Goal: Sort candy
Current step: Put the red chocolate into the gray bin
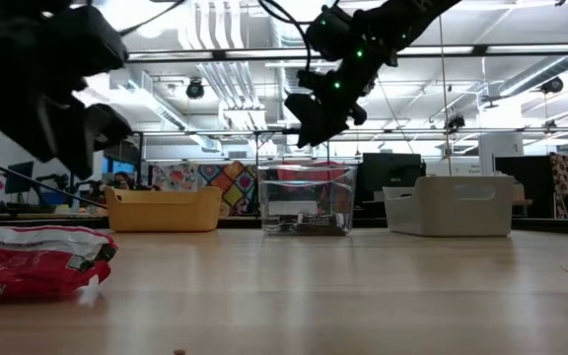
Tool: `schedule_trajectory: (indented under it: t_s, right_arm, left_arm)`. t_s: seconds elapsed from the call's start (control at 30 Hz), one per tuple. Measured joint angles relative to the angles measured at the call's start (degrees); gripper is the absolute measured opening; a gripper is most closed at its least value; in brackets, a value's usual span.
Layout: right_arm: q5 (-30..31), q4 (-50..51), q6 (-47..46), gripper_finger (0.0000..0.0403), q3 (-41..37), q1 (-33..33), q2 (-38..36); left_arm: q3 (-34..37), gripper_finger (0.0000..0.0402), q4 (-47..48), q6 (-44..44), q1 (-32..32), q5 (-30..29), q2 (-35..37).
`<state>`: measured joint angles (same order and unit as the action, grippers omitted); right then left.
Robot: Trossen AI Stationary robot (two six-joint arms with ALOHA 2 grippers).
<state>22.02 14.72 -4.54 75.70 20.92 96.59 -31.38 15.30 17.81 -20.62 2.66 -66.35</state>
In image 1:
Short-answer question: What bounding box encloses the colourful patchwork quilt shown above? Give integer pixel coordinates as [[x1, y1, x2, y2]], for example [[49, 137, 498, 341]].
[[197, 160, 260, 217]]

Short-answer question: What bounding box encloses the black partition panel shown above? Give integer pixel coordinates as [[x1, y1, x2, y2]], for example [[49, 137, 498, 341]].
[[494, 156, 556, 220]]

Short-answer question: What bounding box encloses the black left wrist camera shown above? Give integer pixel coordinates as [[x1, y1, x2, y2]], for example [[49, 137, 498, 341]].
[[85, 102, 135, 153]]

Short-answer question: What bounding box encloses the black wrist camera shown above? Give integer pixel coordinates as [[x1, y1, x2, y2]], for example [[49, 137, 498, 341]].
[[85, 102, 135, 153], [296, 67, 327, 98]]

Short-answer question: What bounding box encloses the small black monitor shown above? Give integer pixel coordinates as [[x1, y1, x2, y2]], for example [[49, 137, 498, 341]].
[[3, 160, 36, 195]]

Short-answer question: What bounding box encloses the clear plastic bin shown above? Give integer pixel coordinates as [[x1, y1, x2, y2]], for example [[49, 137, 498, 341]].
[[257, 165, 358, 237]]

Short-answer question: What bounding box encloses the yellow plastic bin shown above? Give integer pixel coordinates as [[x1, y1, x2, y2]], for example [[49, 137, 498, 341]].
[[105, 185, 224, 234]]

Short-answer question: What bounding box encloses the black right camera cable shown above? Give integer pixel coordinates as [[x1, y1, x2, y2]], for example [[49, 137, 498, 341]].
[[256, 0, 315, 73]]

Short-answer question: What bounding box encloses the black left camera cable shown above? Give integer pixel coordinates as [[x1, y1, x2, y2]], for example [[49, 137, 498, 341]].
[[115, 0, 187, 38]]

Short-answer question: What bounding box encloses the dark wall screen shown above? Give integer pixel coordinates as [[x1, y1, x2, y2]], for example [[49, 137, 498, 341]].
[[102, 142, 143, 175]]

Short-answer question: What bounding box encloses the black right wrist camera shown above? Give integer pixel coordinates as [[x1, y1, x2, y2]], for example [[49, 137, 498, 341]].
[[296, 67, 327, 98]]

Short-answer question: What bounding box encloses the black camera cable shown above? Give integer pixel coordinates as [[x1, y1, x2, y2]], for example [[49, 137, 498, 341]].
[[115, 0, 187, 38], [256, 0, 315, 73]]

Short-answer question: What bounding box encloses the black background rig frame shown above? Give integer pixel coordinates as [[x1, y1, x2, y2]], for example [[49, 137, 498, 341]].
[[94, 128, 332, 218]]

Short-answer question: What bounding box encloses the light grey plastic bin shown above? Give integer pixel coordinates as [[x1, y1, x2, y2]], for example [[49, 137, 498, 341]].
[[382, 176, 516, 239]]

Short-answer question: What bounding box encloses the floral print cloth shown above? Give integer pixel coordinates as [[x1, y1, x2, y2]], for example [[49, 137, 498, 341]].
[[151, 162, 201, 192]]

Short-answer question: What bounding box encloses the black overhead light bar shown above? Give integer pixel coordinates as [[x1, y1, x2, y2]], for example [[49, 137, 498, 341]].
[[125, 43, 568, 64]]

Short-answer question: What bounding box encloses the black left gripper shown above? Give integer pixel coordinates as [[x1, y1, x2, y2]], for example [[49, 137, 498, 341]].
[[0, 4, 130, 179]]

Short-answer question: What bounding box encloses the thin grey hanging pole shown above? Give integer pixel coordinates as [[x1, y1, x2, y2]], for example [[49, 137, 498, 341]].
[[436, 14, 452, 177]]

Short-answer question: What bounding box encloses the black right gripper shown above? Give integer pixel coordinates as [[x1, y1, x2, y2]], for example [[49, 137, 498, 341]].
[[284, 53, 379, 148]]

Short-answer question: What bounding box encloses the silver ventilation duct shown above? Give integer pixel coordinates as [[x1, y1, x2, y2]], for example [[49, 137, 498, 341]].
[[267, 0, 324, 100]]

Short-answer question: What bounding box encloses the black aluminium table frame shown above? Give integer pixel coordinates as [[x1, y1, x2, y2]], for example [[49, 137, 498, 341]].
[[0, 214, 568, 231]]

